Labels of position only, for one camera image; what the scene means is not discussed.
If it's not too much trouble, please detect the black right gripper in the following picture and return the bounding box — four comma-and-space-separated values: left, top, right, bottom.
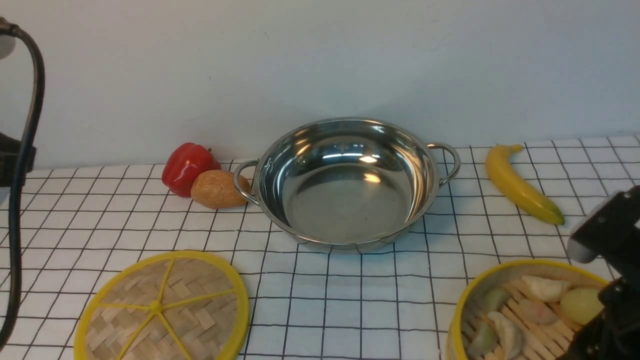
559, 186, 640, 360

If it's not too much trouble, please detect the yellow bamboo steamer basket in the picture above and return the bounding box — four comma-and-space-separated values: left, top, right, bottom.
446, 259, 607, 360

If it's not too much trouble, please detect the yellow bamboo steamer lid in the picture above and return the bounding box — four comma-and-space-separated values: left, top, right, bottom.
73, 250, 250, 360

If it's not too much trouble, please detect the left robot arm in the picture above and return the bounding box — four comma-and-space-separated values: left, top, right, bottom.
0, 34, 22, 188

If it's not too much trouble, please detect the green round bun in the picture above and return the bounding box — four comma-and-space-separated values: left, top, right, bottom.
560, 287, 604, 326

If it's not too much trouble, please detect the white dumpling centre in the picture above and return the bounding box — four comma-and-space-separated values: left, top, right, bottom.
487, 311, 524, 360

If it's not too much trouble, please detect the green dumpling lower left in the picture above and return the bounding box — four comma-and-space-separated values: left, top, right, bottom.
466, 321, 498, 358

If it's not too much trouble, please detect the yellow banana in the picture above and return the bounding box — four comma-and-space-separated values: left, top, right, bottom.
485, 144, 566, 226

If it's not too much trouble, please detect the white checkered tablecloth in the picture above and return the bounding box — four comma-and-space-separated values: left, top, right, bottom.
1, 135, 640, 360

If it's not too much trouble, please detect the brown potato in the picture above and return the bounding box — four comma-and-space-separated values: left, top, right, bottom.
190, 170, 248, 209

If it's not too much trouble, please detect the red bell pepper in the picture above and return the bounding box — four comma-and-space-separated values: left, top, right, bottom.
161, 142, 222, 198

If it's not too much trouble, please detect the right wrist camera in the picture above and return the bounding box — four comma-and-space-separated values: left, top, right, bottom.
567, 191, 623, 264

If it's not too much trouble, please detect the stainless steel two-handled pot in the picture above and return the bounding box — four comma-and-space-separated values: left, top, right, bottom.
232, 117, 462, 254

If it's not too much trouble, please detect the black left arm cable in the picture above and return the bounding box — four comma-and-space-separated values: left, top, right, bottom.
0, 22, 46, 351

